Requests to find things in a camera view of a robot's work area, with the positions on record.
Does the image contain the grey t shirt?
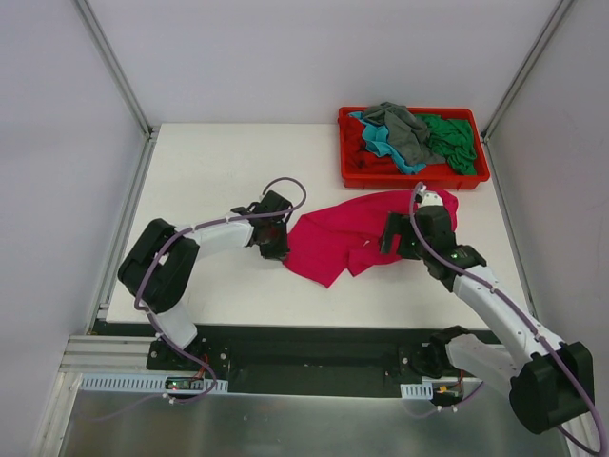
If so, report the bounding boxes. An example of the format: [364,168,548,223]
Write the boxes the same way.
[363,102,446,167]

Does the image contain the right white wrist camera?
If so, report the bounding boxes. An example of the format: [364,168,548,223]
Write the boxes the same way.
[414,187,444,208]

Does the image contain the magenta t shirt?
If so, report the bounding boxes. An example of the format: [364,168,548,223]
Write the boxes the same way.
[281,188,461,289]

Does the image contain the aluminium frame post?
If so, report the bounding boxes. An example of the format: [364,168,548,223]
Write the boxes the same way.
[481,0,578,143]
[73,0,156,139]

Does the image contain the right white cable duct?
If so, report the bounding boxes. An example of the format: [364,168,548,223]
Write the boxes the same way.
[400,381,434,401]

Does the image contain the green t shirt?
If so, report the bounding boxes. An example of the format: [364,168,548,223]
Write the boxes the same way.
[418,114,478,176]

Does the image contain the left aluminium frame post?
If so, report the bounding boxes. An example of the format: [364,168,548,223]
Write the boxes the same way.
[73,0,156,139]

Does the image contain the red plastic bin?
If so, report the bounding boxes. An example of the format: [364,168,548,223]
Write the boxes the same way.
[337,106,490,190]

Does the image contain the white cable duct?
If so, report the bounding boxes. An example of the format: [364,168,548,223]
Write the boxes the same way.
[400,381,434,401]
[81,373,228,395]

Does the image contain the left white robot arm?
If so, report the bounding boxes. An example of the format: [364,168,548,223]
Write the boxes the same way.
[118,190,294,370]

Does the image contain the left white cable duct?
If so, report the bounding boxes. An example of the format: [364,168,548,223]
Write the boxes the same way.
[81,373,228,395]

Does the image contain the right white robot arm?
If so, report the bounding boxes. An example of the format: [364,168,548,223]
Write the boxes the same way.
[380,205,595,434]

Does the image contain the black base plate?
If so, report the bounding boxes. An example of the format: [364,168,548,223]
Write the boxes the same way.
[92,322,484,396]

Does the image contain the red t shirt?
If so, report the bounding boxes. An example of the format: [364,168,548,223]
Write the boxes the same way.
[339,116,400,175]

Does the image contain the right aluminium frame post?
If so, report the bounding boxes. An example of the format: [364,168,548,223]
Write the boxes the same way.
[481,0,578,143]

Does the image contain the teal t shirt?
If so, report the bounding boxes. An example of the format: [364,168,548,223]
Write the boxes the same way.
[347,111,427,175]

